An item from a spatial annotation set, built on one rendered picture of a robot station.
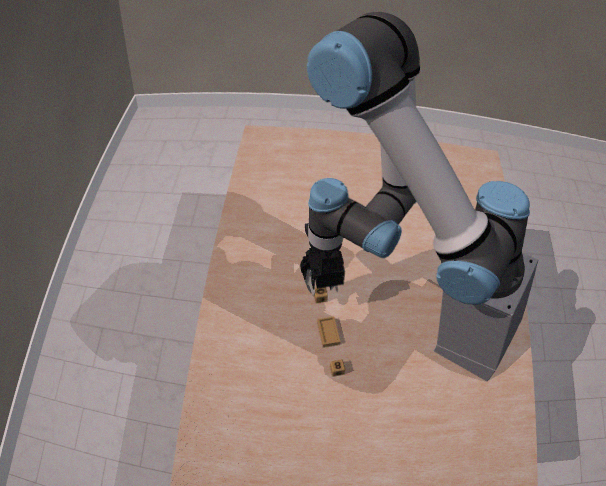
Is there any brown wooden number cube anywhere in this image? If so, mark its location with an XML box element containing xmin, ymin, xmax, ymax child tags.
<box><xmin>314</xmin><ymin>287</ymin><xmax>328</xmax><ymax>303</ymax></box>
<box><xmin>330</xmin><ymin>359</ymin><xmax>345</xmax><ymax>376</ymax></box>

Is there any brown wooden tray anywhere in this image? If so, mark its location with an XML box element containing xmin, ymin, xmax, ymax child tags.
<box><xmin>317</xmin><ymin>316</ymin><xmax>340</xmax><ymax>348</ymax></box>

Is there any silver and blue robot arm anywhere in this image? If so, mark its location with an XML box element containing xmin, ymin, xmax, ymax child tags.
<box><xmin>305</xmin><ymin>12</ymin><xmax>530</xmax><ymax>305</ymax></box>

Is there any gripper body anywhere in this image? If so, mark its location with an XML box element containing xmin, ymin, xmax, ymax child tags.
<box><xmin>305</xmin><ymin>241</ymin><xmax>345</xmax><ymax>289</ymax></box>

